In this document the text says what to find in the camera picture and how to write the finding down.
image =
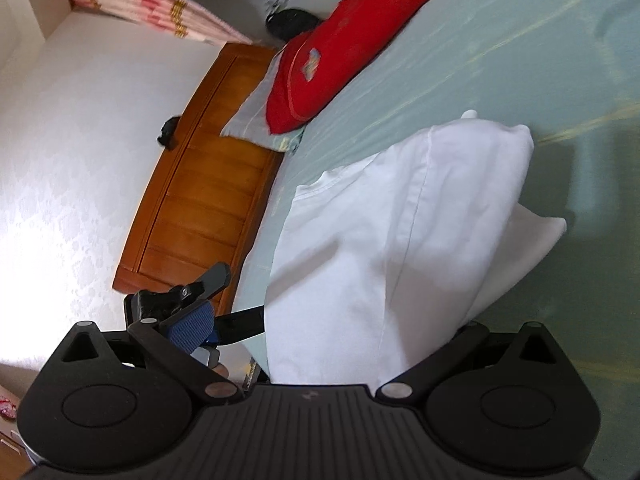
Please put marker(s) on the red patterned object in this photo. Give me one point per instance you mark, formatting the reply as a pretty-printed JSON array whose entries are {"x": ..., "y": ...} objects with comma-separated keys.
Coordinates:
[{"x": 7, "y": 406}]

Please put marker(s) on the small black object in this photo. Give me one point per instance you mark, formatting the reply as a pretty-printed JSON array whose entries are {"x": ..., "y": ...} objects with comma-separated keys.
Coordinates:
[{"x": 169, "y": 130}]

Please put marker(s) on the pink patterned curtain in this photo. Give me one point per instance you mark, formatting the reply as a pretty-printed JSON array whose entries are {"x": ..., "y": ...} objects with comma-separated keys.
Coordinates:
[{"x": 150, "y": 5}]

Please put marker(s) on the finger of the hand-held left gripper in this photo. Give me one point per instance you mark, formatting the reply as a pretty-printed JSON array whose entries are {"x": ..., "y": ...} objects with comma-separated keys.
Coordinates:
[
  {"x": 240, "y": 325},
  {"x": 217, "y": 277}
]

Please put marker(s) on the red quilt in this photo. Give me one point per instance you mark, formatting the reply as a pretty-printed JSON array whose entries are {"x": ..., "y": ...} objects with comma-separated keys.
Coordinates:
[{"x": 350, "y": 45}]

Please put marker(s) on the wooden headboard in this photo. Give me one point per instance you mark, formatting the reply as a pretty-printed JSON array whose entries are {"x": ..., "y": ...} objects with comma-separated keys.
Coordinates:
[{"x": 200, "y": 185}]

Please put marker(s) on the black backpack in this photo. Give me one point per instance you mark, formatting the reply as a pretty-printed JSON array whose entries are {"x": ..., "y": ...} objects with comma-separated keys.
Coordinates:
[{"x": 292, "y": 22}]

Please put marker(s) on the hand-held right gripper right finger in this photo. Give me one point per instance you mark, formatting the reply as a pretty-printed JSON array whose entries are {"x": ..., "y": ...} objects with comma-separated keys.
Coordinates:
[{"x": 450, "y": 347}]

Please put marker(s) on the grey checked pillow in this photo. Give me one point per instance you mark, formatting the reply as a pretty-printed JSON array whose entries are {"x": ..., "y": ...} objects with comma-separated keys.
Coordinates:
[{"x": 250, "y": 115}]

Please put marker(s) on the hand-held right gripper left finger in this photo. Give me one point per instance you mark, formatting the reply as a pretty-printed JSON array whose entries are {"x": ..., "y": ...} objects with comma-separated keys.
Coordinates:
[{"x": 192, "y": 330}]

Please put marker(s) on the white printed t-shirt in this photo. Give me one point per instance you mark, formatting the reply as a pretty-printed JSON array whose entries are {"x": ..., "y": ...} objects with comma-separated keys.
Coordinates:
[{"x": 400, "y": 260}]

